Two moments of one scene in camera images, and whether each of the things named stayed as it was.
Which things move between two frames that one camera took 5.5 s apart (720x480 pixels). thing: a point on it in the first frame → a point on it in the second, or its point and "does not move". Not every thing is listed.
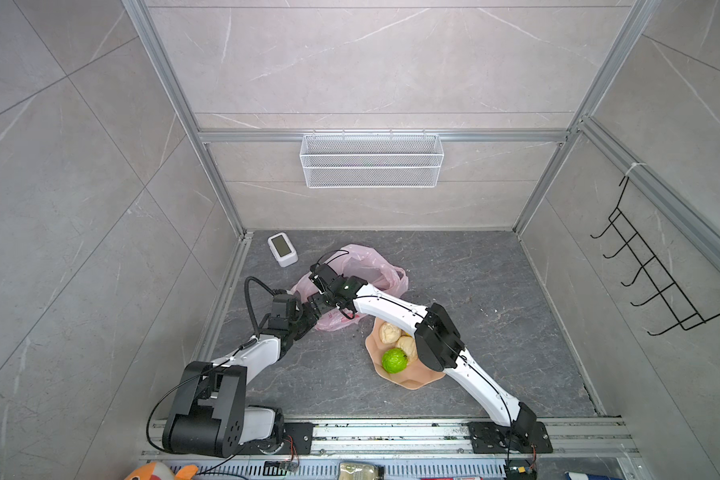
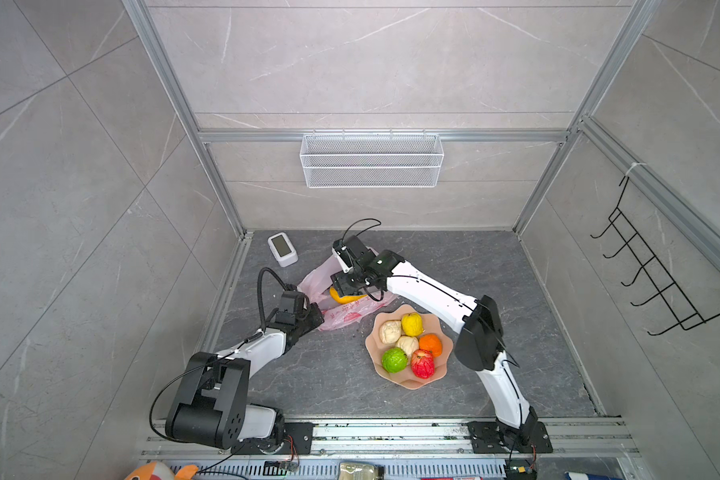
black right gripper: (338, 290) → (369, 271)
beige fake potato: (389, 332) does not move
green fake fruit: (394, 360) does not move
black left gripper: (312, 317) does not move
